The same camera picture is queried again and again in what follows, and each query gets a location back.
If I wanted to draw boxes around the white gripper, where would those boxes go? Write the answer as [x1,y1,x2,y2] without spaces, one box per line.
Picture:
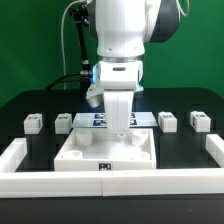
[86,60,143,138]

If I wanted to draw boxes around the white square tabletop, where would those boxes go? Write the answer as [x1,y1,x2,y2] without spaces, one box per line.
[54,128,157,171]

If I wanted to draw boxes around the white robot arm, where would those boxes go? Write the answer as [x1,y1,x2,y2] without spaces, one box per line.
[86,0,181,137]

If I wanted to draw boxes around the white sheet with fiducial markers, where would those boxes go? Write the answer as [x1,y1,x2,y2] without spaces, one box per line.
[72,112,157,128]

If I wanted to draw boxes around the white U-shaped obstacle fence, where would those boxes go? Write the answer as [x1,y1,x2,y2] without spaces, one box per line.
[0,138,224,198]

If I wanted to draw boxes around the white cable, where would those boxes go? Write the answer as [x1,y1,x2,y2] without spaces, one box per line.
[60,0,88,90]

